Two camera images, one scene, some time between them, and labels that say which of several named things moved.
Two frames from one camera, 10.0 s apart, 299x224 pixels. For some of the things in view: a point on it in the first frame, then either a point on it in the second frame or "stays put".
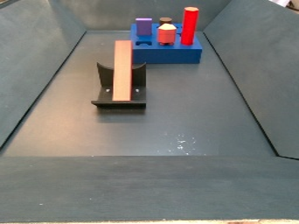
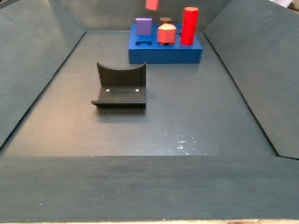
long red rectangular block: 122,71 → 151,4
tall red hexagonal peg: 191,16 stays put
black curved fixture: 137,94 stays put
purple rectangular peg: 144,26 stays put
